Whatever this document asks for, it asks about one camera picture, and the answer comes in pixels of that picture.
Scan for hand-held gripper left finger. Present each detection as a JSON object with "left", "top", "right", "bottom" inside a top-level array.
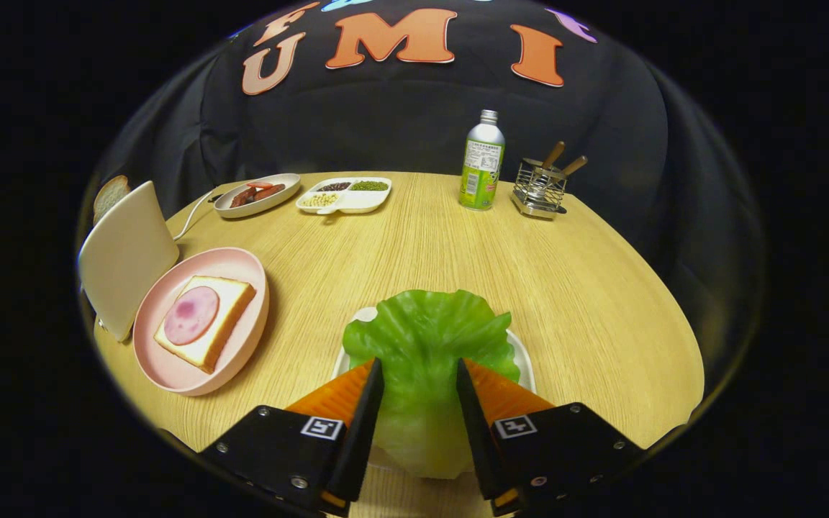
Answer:
[{"left": 199, "top": 358, "right": 385, "bottom": 517}]

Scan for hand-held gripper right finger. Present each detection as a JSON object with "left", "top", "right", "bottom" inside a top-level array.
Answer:
[{"left": 456, "top": 358, "right": 645, "bottom": 517}]

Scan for green lettuce leaf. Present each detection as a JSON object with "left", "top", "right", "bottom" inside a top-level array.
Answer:
[{"left": 343, "top": 289, "right": 521, "bottom": 480}]

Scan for toasted bread slice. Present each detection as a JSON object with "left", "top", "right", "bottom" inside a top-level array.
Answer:
[{"left": 93, "top": 175, "right": 131, "bottom": 224}]

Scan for white square plate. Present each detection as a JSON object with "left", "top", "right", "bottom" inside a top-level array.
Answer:
[{"left": 332, "top": 307, "right": 536, "bottom": 479}]

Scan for square bread slice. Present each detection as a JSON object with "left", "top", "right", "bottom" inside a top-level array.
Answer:
[{"left": 154, "top": 276, "right": 257, "bottom": 374}]

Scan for pink round plate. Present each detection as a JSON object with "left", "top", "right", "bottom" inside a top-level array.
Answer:
[{"left": 133, "top": 247, "right": 270, "bottom": 396}]

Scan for pink ham slice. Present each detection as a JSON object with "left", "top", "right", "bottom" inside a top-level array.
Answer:
[{"left": 163, "top": 286, "right": 220, "bottom": 346}]

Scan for white divided dish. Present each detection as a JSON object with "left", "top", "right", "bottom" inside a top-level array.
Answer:
[{"left": 296, "top": 177, "right": 392, "bottom": 217}]

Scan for white round plate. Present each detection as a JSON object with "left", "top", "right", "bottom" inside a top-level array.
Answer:
[{"left": 214, "top": 173, "right": 302, "bottom": 219}]

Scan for green label metal bottle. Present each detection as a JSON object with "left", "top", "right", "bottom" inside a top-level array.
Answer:
[{"left": 459, "top": 109, "right": 506, "bottom": 211}]

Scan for white toaster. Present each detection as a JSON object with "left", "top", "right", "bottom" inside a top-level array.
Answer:
[{"left": 78, "top": 181, "right": 180, "bottom": 342}]

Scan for black backdrop cloth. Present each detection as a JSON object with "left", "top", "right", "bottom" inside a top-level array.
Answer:
[{"left": 91, "top": 0, "right": 761, "bottom": 346}]

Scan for metal wire utensil holder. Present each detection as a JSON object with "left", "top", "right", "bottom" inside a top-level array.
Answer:
[{"left": 510, "top": 158, "right": 568, "bottom": 220}]

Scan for white toaster cable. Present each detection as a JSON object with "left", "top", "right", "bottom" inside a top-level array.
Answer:
[{"left": 172, "top": 188, "right": 215, "bottom": 242}]

